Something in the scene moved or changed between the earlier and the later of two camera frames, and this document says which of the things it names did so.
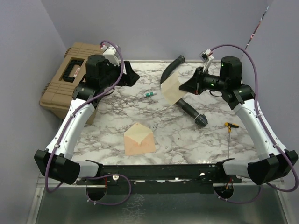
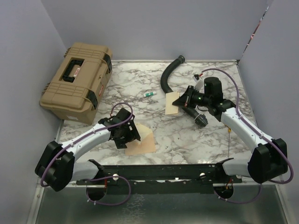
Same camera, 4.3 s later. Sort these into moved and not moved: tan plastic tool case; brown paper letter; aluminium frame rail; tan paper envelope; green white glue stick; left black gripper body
Moved: brown paper letter; left black gripper body
Not moved: green white glue stick; aluminium frame rail; tan plastic tool case; tan paper envelope
